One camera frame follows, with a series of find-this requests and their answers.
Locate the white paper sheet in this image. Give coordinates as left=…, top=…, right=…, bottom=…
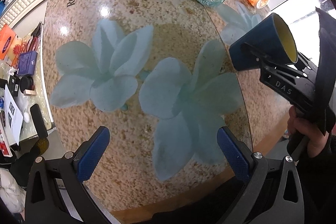
left=3, top=87, right=25, bottom=146

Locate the red booklet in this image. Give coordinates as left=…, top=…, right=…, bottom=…
left=0, top=119, right=13, bottom=158

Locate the person's right forearm dark sleeve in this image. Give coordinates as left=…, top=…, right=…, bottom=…
left=294, top=132, right=336, bottom=224

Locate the black small box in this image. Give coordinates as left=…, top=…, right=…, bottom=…
left=8, top=74, right=21, bottom=97

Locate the dark blue cup yellow inside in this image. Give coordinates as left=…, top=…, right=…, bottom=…
left=229, top=13, right=299, bottom=72

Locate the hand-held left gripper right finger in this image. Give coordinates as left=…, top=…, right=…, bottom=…
left=217, top=126, right=300, bottom=224

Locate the white tufted bench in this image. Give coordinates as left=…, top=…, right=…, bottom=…
left=0, top=0, right=44, bottom=28

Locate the floral printed tablecloth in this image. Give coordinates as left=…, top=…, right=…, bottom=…
left=42, top=0, right=293, bottom=212

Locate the white cloth bundle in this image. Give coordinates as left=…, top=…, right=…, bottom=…
left=0, top=168, right=26, bottom=214

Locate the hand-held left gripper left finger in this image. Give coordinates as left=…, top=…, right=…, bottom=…
left=24, top=126, right=113, bottom=224

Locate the black round jar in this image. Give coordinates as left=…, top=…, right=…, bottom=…
left=20, top=76, right=35, bottom=91

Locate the dark blue box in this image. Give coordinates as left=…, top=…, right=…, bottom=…
left=17, top=51, right=37, bottom=76

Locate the yellow orange bag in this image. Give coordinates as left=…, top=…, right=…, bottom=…
left=7, top=35, right=27, bottom=65

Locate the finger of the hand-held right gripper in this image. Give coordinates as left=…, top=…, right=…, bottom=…
left=297, top=52, right=313, bottom=73
left=241, top=41, right=274, bottom=69

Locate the yellow black mesh ball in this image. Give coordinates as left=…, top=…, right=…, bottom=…
left=31, top=138, right=50, bottom=154

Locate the orange box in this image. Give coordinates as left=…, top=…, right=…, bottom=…
left=0, top=24, right=17, bottom=60

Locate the person's right hand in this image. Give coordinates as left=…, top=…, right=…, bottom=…
left=287, top=106, right=332, bottom=159

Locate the black flat handset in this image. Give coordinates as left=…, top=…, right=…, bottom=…
left=30, top=104, right=48, bottom=138

